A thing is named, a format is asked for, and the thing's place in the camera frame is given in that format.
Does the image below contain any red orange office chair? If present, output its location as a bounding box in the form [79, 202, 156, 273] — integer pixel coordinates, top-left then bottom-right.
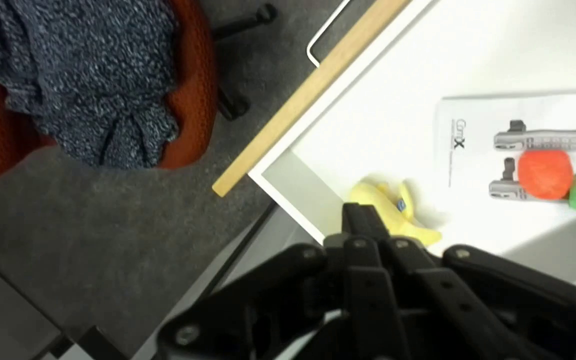
[0, 0, 278, 176]

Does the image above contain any blue speckled cloth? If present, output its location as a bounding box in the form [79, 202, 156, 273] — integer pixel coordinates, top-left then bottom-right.
[0, 0, 181, 170]

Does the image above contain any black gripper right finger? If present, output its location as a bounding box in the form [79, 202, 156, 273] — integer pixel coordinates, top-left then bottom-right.
[387, 237, 576, 360]

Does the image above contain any wooden top drawer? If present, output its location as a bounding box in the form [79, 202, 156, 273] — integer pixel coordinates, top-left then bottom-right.
[212, 0, 576, 284]

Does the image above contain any orange plush toy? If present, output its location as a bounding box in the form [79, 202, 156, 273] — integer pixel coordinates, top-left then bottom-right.
[518, 149, 575, 199]

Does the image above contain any white paper manual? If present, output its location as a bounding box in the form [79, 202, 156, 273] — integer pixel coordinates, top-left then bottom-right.
[434, 91, 576, 215]

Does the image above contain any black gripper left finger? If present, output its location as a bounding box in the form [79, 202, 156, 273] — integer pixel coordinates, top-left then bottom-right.
[156, 204, 409, 360]

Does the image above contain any yellow plush toy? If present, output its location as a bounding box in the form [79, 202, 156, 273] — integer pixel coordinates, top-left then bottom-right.
[349, 180, 443, 246]

